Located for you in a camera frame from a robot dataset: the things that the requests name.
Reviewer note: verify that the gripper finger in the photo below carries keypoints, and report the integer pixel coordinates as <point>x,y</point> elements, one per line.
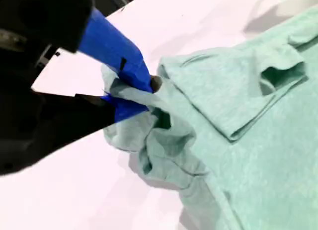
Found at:
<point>62,120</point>
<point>109,41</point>

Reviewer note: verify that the pale green T-shirt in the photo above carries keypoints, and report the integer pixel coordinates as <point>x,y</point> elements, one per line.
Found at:
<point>236,140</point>

